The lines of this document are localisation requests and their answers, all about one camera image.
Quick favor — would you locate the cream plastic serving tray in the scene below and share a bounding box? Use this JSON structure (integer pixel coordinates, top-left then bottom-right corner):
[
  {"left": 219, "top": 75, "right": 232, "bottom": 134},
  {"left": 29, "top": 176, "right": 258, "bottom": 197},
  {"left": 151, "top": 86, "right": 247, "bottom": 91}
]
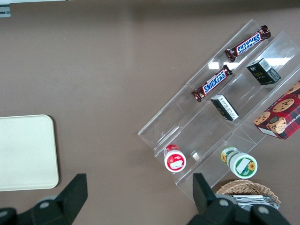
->
[{"left": 0, "top": 114, "right": 60, "bottom": 192}]

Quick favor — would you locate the silver foil packets stack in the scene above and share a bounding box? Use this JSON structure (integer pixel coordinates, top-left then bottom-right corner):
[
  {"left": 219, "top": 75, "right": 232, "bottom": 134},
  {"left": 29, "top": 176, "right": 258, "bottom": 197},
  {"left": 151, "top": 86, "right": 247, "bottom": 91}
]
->
[{"left": 231, "top": 194, "right": 280, "bottom": 211}]

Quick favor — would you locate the grey metal bracket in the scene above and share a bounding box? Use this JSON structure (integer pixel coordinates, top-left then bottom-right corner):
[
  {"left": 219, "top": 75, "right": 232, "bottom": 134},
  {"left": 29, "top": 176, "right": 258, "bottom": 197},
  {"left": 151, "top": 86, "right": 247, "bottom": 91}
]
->
[{"left": 0, "top": 4, "right": 12, "bottom": 18}]

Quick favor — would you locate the Snickers chocolate bar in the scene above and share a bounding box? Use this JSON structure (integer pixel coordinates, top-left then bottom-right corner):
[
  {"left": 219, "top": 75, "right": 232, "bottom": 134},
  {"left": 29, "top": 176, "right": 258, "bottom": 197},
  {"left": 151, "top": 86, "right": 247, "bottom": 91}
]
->
[
  {"left": 225, "top": 25, "right": 272, "bottom": 63},
  {"left": 190, "top": 65, "right": 233, "bottom": 103}
]

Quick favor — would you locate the small black carton box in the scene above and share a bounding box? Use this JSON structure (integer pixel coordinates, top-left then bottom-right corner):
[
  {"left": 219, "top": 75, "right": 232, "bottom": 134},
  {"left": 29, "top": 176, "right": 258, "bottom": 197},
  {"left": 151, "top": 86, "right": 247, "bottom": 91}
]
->
[
  {"left": 210, "top": 94, "right": 240, "bottom": 122},
  {"left": 246, "top": 57, "right": 282, "bottom": 86}
]

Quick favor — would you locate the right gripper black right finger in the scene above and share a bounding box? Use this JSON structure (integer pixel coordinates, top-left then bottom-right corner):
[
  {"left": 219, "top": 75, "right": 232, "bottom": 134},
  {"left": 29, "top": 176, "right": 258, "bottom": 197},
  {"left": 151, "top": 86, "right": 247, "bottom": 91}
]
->
[{"left": 187, "top": 173, "right": 253, "bottom": 225}]

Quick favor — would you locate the red-lidded small jar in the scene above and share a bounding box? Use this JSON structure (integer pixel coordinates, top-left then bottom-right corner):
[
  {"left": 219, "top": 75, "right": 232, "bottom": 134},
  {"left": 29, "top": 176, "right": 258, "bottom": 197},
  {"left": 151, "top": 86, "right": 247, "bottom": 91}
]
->
[{"left": 163, "top": 143, "right": 188, "bottom": 173}]

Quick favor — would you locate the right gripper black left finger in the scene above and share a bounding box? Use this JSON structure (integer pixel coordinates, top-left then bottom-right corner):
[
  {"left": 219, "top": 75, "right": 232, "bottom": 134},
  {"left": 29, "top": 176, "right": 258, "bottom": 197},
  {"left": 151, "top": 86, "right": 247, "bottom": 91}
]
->
[{"left": 30, "top": 173, "right": 89, "bottom": 225}]

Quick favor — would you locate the clear acrylic tiered display stand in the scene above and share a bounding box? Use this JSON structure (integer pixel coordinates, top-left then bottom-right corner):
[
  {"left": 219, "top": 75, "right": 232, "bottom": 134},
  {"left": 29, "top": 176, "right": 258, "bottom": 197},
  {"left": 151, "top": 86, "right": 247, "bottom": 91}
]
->
[{"left": 137, "top": 19, "right": 300, "bottom": 203}]

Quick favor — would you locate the light wicker basket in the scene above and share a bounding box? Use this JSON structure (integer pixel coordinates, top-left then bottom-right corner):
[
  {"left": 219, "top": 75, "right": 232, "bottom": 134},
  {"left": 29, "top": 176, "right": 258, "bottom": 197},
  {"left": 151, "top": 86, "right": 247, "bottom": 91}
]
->
[{"left": 215, "top": 179, "right": 281, "bottom": 211}]

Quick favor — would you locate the red tartan cookie box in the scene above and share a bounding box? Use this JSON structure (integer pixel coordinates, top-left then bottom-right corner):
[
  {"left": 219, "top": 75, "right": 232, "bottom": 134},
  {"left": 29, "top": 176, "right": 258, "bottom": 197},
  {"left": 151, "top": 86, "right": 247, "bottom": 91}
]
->
[{"left": 253, "top": 80, "right": 300, "bottom": 141}]

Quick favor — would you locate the green sunflower-lidded jar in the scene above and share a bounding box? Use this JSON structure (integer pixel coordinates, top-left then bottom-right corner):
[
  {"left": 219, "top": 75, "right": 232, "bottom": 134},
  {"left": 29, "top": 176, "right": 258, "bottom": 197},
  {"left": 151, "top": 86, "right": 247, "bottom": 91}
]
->
[{"left": 220, "top": 146, "right": 259, "bottom": 180}]

